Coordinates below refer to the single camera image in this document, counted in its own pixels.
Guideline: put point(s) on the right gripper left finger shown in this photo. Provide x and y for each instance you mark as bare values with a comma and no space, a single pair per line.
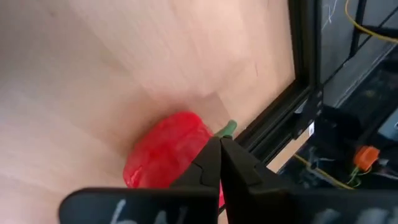
192,199

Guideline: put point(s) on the red bell pepper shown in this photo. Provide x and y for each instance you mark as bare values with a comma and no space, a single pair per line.
168,149

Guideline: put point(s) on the black table frame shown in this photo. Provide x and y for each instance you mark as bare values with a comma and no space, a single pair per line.
306,46

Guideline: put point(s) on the black desk frame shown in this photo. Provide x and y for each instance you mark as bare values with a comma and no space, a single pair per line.
360,18

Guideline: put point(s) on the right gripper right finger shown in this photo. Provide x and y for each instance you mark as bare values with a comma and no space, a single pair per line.
255,199

